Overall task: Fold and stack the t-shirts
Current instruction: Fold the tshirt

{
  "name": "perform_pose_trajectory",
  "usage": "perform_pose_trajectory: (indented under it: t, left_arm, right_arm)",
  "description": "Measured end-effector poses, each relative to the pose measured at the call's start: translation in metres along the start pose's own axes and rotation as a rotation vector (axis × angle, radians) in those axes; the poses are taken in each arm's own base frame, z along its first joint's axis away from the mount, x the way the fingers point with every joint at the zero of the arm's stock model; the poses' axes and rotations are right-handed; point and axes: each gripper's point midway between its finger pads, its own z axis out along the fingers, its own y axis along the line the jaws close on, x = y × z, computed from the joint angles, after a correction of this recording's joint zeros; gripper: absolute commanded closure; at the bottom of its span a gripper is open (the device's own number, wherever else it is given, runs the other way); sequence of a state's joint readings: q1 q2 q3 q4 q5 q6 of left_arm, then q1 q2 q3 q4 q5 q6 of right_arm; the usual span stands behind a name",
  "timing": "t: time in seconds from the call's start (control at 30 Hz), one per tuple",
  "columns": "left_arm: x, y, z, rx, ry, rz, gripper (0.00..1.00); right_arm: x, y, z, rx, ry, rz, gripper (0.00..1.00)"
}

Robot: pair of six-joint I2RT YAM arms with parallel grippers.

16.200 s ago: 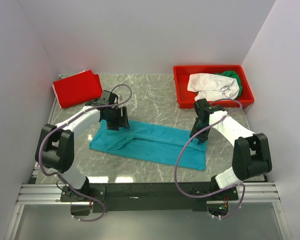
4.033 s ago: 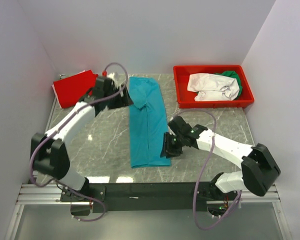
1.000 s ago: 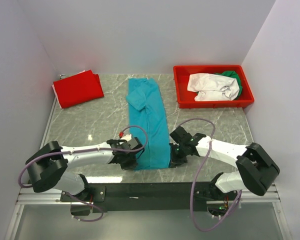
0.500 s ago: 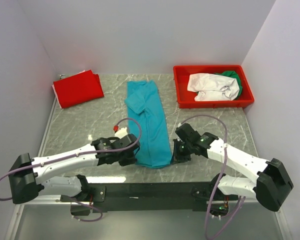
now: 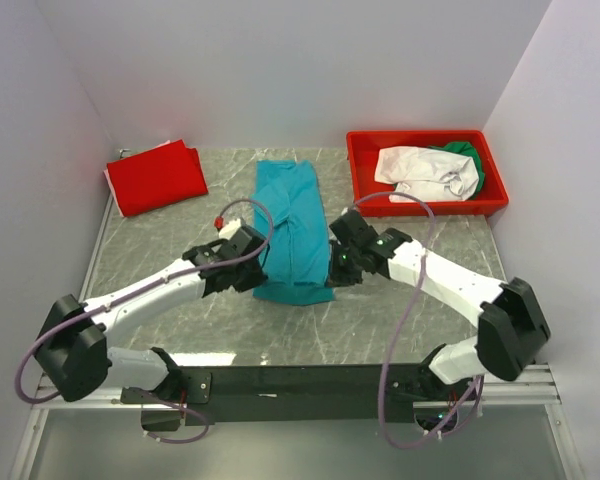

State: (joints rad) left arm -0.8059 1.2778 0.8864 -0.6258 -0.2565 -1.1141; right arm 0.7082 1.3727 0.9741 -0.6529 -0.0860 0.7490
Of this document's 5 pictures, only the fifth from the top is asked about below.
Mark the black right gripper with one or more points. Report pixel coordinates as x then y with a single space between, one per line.
337 276

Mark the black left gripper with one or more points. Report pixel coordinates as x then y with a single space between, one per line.
256 279

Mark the teal t-shirt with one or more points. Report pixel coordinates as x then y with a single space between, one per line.
297 262

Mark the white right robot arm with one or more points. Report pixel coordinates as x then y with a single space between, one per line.
511 327

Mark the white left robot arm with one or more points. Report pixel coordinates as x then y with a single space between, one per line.
79 351

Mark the crumpled white t-shirt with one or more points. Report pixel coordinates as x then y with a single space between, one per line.
420 172

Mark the red plastic bin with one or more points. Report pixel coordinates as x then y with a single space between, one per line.
363 151

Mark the folded red t-shirt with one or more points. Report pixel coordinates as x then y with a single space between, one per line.
153 179

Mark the green t-shirt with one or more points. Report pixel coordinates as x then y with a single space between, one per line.
468 166

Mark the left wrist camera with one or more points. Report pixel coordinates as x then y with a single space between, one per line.
228 226

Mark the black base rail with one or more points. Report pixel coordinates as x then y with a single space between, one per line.
296 393

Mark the aluminium frame rail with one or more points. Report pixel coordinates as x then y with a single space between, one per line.
535 385

